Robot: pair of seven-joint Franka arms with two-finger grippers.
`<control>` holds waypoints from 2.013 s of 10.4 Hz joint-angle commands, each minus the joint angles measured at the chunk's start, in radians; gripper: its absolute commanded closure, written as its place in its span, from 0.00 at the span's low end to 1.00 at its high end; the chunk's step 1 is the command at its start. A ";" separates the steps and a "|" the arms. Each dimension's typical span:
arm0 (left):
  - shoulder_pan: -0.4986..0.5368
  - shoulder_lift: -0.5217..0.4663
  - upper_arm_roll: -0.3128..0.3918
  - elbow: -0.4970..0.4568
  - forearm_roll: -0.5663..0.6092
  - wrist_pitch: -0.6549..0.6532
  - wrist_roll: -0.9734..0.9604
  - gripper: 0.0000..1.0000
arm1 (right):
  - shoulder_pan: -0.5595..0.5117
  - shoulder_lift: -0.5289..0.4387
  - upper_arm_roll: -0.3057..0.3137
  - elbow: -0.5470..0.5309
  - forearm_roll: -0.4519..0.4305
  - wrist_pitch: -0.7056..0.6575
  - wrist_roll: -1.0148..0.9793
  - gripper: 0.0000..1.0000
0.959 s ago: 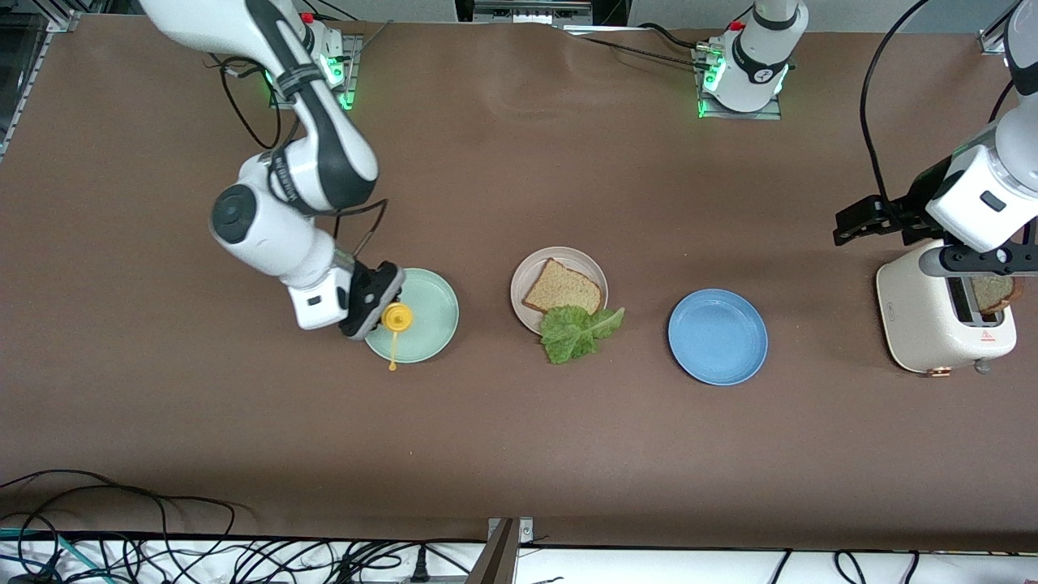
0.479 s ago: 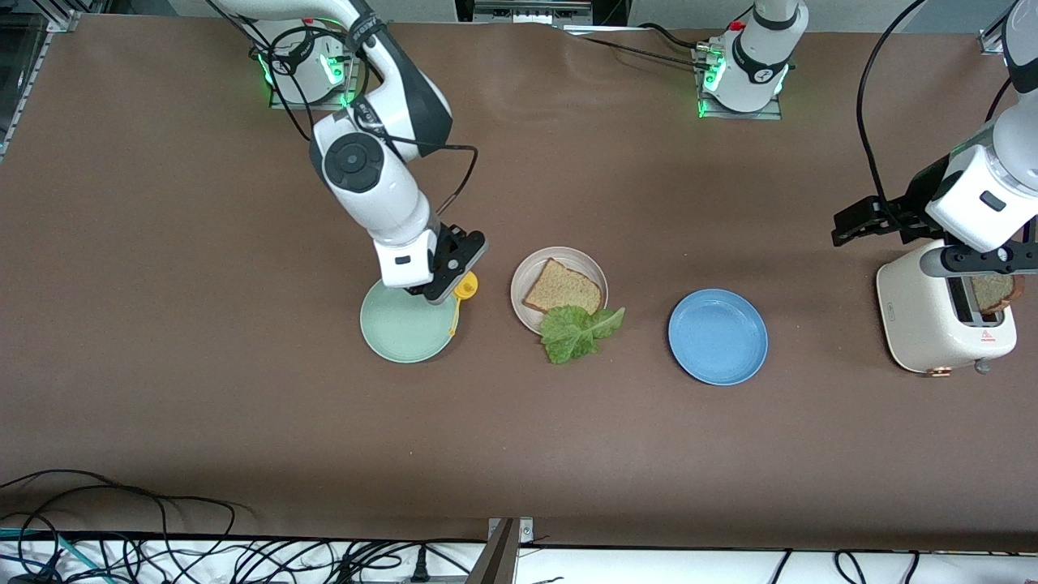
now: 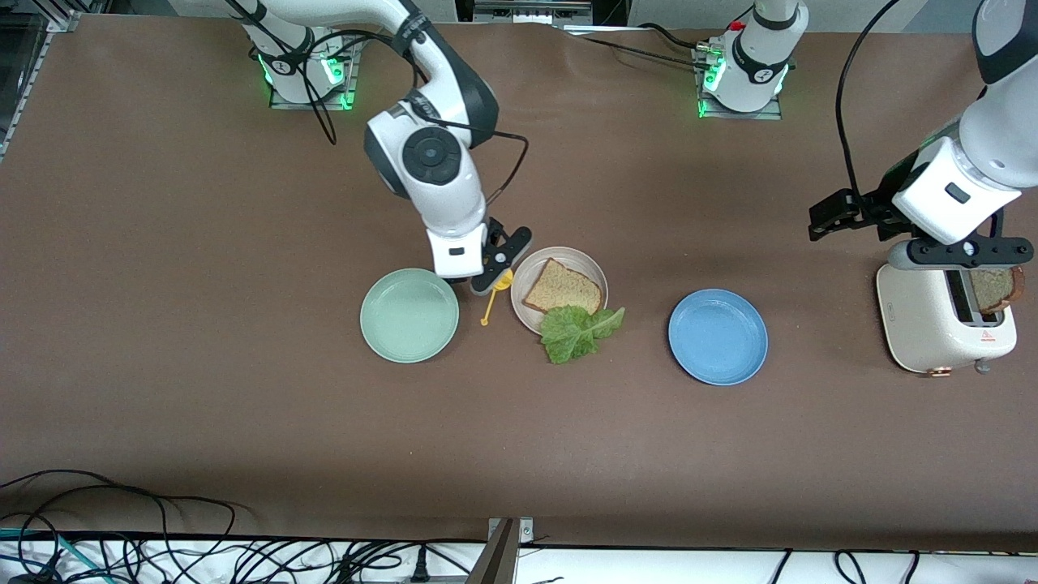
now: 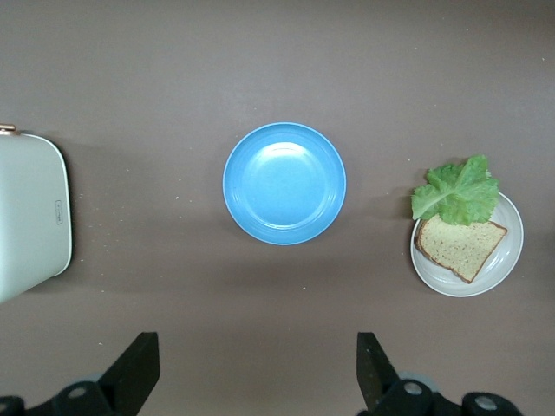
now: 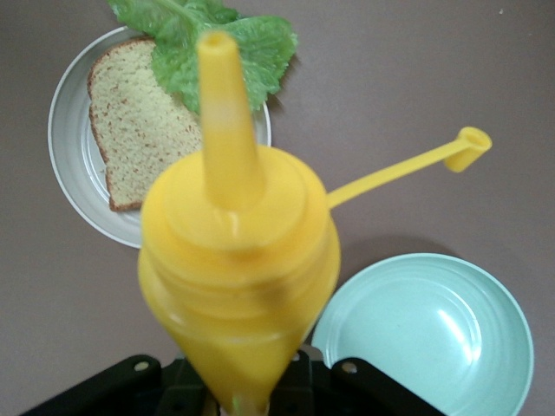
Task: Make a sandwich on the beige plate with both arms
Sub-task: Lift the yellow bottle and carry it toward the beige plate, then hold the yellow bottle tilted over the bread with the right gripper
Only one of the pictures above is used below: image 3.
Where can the white toaster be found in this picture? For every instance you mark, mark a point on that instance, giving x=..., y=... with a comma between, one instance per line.
x=916, y=324

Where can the blue plate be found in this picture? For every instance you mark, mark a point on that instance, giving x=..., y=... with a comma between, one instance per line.
x=718, y=337

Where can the green lettuce leaf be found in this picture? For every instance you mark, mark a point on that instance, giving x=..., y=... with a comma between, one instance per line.
x=572, y=337

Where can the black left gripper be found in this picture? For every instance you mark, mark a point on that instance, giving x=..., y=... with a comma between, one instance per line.
x=874, y=206

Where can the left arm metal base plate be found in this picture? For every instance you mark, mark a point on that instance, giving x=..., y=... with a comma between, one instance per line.
x=742, y=116

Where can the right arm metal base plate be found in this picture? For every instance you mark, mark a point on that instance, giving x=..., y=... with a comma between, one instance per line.
x=340, y=104

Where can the black power plug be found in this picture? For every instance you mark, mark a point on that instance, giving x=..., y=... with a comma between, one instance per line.
x=420, y=568

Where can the yellow mustard squeeze bottle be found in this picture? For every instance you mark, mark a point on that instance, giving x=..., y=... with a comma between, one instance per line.
x=504, y=281

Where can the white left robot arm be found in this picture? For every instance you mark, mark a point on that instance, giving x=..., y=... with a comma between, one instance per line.
x=758, y=73

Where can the black equipment rack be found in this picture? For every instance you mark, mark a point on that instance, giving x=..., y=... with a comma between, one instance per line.
x=608, y=10

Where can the brown bread slice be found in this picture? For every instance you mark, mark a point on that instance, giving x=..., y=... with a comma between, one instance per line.
x=993, y=290
x=564, y=288

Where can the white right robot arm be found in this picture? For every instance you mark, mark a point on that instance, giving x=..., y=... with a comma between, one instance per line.
x=442, y=203

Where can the aluminium profile post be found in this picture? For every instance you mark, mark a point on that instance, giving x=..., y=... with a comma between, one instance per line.
x=501, y=560

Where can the mint green plate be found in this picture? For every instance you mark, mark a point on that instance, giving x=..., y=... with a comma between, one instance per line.
x=409, y=320

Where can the beige plate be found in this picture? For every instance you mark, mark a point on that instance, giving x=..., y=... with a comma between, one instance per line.
x=584, y=261

